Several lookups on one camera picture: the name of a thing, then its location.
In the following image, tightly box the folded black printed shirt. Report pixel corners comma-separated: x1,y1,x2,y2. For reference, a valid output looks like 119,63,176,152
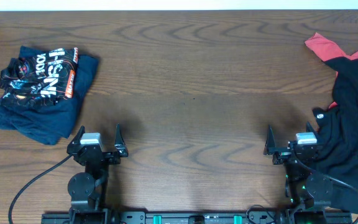
0,47,78,108

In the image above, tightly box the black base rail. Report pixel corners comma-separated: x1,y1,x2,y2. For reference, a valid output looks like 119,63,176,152
41,210,352,224

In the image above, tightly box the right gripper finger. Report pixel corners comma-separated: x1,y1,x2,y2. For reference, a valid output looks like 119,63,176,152
306,121,317,134
265,125,276,147

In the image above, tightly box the left black cable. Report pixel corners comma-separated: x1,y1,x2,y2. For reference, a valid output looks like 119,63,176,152
7,154,74,224

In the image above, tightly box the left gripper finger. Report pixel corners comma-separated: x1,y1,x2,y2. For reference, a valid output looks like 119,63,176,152
114,124,125,146
72,126,85,144

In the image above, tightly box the red t-shirt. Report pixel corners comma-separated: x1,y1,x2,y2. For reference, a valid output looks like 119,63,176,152
305,33,358,110

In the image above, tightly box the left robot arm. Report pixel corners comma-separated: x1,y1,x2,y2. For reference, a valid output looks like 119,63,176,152
67,124,129,224

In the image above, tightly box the folded navy blue shirt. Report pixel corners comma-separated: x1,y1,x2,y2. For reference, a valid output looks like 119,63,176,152
0,46,99,145

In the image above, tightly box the black cable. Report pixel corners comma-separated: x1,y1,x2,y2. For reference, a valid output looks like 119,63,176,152
7,154,74,224
292,149,358,224

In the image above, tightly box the black t-shirt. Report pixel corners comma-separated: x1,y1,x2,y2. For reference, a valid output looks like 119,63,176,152
313,57,358,189

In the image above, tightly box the right black cable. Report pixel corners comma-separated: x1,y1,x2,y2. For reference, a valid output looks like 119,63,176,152
292,149,358,224

